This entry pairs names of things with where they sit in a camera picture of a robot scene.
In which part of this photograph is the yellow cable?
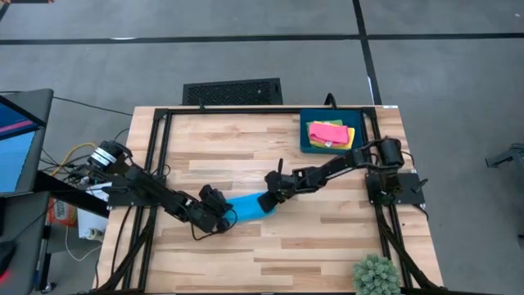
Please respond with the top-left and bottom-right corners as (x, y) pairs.
(51, 142), (98, 177)

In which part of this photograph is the thin black cable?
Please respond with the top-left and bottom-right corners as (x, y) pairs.
(52, 96), (134, 117)

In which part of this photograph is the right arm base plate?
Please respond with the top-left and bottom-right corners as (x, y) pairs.
(365, 171), (427, 206)

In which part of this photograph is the grey desk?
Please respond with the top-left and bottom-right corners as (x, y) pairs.
(0, 190), (52, 295)

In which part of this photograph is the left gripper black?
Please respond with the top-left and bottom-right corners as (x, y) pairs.
(188, 184), (237, 234)

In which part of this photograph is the light blue microfiber towel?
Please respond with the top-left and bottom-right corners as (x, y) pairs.
(224, 191), (278, 225)

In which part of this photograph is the small green artificial plant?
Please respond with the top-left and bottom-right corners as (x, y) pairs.
(352, 252), (402, 295)

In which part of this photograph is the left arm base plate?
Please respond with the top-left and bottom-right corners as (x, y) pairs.
(106, 174), (167, 207)

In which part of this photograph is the orange box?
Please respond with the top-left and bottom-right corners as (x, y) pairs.
(46, 197), (79, 229)

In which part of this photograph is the pink microfiber towel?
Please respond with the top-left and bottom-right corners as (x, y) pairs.
(308, 121), (350, 148)

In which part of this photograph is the white box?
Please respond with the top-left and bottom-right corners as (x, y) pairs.
(76, 182), (111, 239)

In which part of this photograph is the black aluminium table frame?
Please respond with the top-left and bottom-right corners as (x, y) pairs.
(96, 106), (445, 295)

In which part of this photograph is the black perforated computer case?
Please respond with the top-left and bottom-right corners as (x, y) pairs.
(182, 77), (284, 107)

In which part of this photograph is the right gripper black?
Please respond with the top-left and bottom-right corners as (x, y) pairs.
(256, 158), (296, 214)

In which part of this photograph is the yellow microfiber towel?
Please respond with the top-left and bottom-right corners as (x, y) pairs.
(309, 120), (356, 151)

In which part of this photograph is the dark blue bin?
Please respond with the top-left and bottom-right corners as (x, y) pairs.
(299, 108), (365, 156)

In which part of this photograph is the monitor with blue screen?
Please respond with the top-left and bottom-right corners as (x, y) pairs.
(0, 88), (55, 197)

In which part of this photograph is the black stand with cable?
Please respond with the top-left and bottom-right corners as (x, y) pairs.
(485, 143), (524, 169)

